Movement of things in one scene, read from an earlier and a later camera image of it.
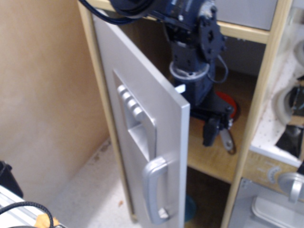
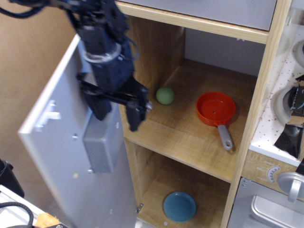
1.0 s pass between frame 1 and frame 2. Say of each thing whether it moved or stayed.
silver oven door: stayed
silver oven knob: stayed
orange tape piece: stayed
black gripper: moved
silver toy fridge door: moved
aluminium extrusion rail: stayed
